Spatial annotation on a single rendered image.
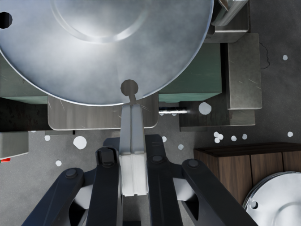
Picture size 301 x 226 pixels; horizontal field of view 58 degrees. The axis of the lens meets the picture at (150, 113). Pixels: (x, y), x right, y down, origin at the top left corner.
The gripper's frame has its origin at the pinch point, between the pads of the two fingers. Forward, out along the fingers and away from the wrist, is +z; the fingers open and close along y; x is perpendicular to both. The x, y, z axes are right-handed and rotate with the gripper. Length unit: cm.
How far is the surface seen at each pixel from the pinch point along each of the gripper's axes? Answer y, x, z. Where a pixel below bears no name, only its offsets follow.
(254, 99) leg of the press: 21.7, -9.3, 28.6
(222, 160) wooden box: 24, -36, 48
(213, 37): 14.1, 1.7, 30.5
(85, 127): -6.2, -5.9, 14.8
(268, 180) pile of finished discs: 36, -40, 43
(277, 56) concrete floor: 62, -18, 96
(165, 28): 4.7, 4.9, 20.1
